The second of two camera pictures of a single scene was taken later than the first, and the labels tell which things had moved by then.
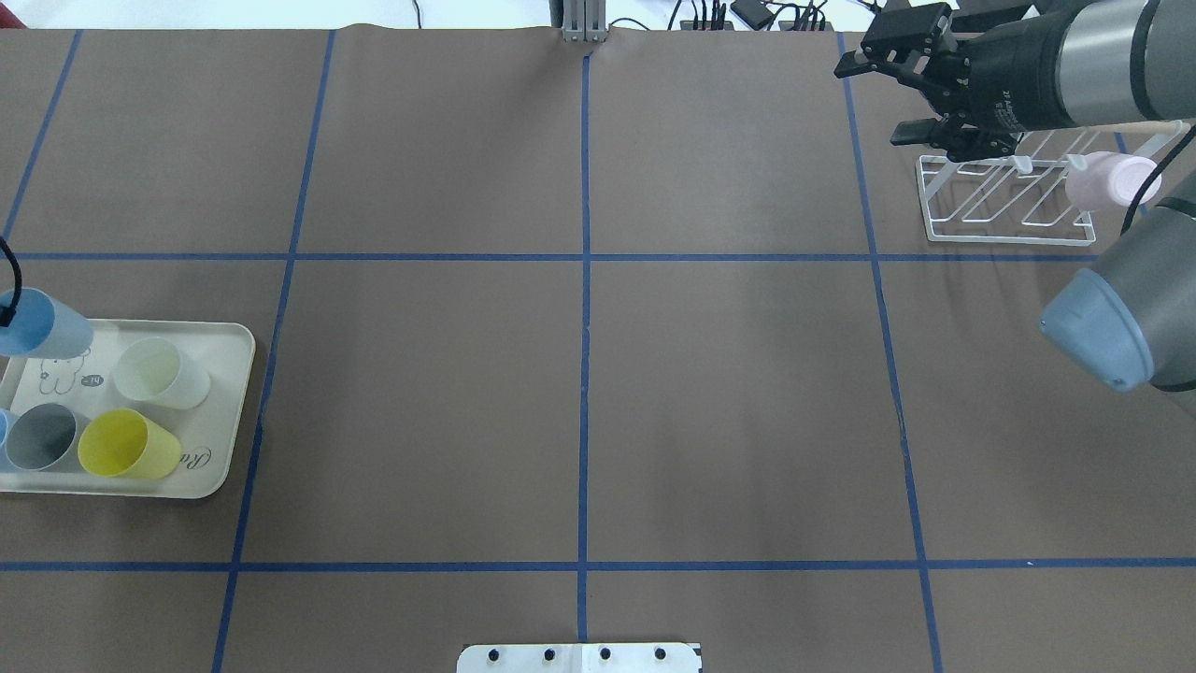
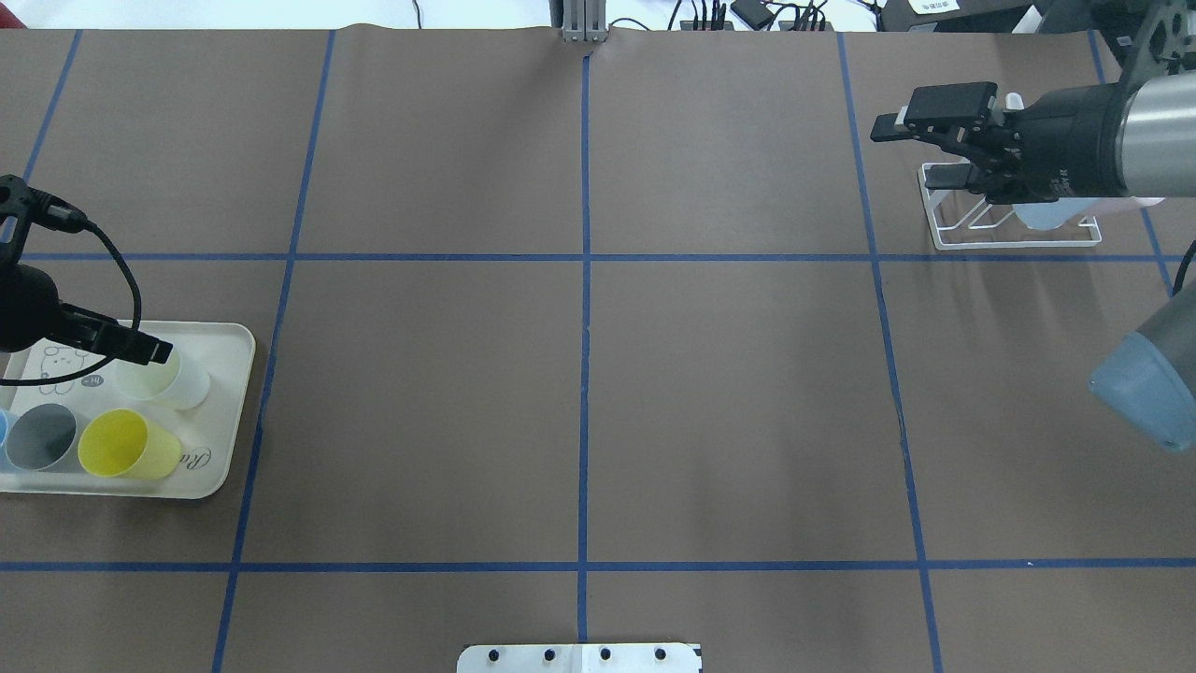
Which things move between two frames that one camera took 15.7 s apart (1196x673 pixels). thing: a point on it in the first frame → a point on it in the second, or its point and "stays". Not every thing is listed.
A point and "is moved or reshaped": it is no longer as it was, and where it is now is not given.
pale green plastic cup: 156,370 stays
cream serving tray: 210,433 stays
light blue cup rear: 7,418 stays
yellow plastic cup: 125,443 stays
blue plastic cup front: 42,327 is moved or reshaped
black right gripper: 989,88 → 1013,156
